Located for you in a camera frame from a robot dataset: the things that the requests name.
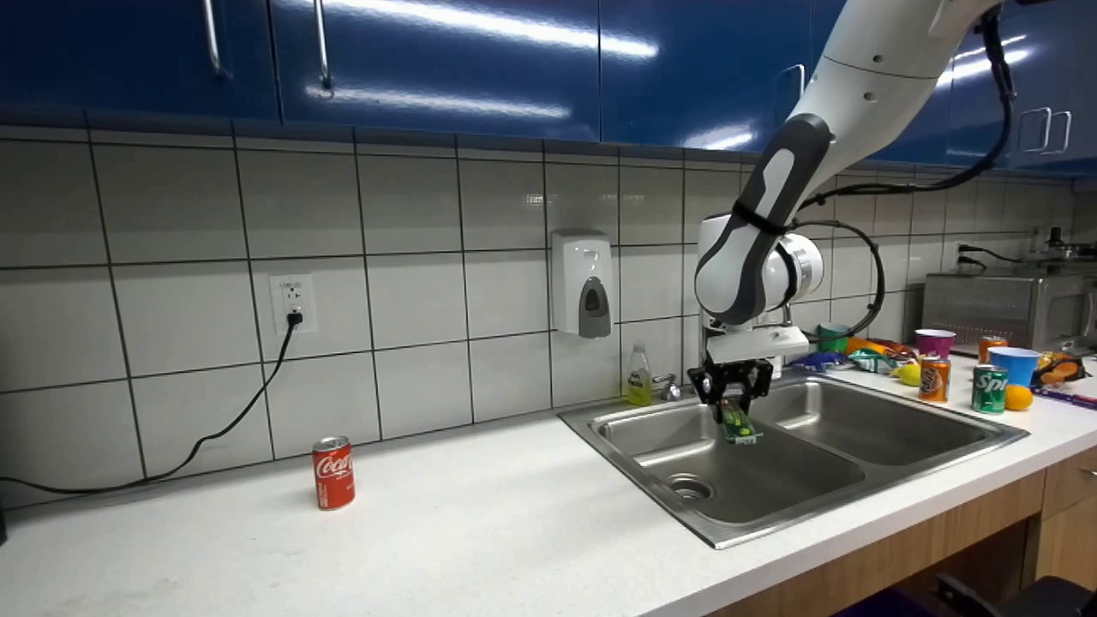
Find blue snack packet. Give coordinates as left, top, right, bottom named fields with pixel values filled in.
left=784, top=350, right=842, bottom=382

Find white wall soap dispenser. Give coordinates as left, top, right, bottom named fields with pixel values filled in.
left=550, top=233, right=616, bottom=342

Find orange soda can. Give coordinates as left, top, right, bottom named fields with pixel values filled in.
left=916, top=353, right=953, bottom=408

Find black power cord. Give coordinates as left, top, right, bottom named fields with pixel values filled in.
left=0, top=309, right=308, bottom=502

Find wooden drawer front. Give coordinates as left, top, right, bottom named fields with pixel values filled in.
left=1039, top=446, right=1097, bottom=520

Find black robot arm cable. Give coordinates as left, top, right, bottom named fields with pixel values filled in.
left=791, top=4, right=1021, bottom=342

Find green soda can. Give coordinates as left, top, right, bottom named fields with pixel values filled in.
left=972, top=361, right=1013, bottom=417

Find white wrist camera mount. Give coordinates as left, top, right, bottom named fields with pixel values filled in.
left=700, top=323, right=815, bottom=371

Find yellow-green dish soap bottle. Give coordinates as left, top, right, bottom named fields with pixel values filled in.
left=624, top=339, right=663, bottom=408

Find black wall cables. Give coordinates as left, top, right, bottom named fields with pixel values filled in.
left=957, top=222, right=1097, bottom=280

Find purple packet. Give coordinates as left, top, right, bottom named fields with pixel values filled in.
left=1041, top=389, right=1097, bottom=416

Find stainless steel double sink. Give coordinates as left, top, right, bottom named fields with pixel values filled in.
left=559, top=373, right=1031, bottom=553

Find steel sink drain strainer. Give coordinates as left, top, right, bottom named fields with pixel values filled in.
left=666, top=475, right=713, bottom=508

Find wooden sink cabinet panel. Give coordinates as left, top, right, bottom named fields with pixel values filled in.
left=708, top=469, right=1048, bottom=617

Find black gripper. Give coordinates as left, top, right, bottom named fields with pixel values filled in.
left=685, top=353, right=777, bottom=417

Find blue plastic cup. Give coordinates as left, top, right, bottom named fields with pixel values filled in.
left=988, top=347, right=1041, bottom=390

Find stainless steel microwave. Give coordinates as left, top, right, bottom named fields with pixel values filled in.
left=920, top=271, right=1097, bottom=353

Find green and white packet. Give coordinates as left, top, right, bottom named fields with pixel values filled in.
left=850, top=347, right=905, bottom=376

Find dark snack bag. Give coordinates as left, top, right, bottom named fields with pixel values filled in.
left=1031, top=347, right=1095, bottom=390

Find purple plastic cup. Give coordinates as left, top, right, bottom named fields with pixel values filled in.
left=908, top=325, right=960, bottom=365

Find red soda can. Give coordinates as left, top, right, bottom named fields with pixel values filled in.
left=308, top=433, right=359, bottom=516

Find green granola bar packet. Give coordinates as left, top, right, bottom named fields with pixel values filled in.
left=716, top=403, right=765, bottom=446

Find orange snack bag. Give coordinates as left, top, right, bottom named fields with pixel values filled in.
left=850, top=336, right=908, bottom=361

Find white wall outlet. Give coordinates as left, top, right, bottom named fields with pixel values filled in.
left=272, top=271, right=323, bottom=336

